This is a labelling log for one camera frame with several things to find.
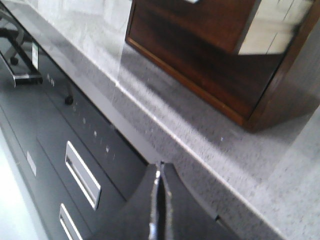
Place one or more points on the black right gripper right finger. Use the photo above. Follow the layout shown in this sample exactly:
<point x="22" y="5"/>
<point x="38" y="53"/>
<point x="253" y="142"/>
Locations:
<point x="185" y="218"/>

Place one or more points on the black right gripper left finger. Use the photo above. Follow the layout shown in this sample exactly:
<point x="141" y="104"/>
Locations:
<point x="140" y="218"/>

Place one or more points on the dark wooden drawer cabinet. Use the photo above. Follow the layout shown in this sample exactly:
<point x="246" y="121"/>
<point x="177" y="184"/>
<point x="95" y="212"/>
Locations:
<point x="254" y="61"/>

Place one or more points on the dark wooden drawer front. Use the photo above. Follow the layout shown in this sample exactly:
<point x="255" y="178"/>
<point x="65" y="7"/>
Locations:
<point x="221" y="23"/>

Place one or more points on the black glass built-in appliance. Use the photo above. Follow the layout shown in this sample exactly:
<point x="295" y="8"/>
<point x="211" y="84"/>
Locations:
<point x="40" y="119"/>

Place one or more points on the white QR code sticker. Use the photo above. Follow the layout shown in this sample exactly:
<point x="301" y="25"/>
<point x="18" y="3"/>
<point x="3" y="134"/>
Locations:
<point x="35" y="55"/>

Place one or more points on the silver recessed drawer handle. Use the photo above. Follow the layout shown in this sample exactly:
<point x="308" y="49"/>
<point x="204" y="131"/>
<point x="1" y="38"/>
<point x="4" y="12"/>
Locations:
<point x="83" y="176"/>

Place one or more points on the lower silver recessed handle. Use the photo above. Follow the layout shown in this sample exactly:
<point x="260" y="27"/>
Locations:
<point x="68" y="224"/>

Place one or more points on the silver appliance handle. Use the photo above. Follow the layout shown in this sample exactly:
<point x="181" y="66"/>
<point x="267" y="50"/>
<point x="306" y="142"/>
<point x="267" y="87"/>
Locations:
<point x="21" y="70"/>

